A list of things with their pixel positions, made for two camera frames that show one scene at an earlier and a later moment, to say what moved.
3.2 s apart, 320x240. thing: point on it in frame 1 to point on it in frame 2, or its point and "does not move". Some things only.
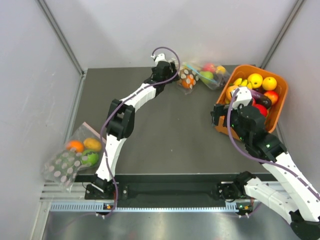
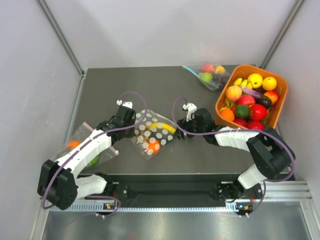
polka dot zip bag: x=188 y=80 to x=153 y=132
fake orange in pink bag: x=77 y=145 does not move
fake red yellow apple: x=273 y=95 does not move
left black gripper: x=171 y=74 to x=130 y=134
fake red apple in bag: x=209 y=67 does not move
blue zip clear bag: x=212 y=75 does not move
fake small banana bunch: x=239 y=82 does not move
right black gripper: x=219 y=110 to x=184 y=125
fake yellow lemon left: x=256 y=79 does not move
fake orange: x=189 y=82 to x=155 y=146
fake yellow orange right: x=269 y=83 does not move
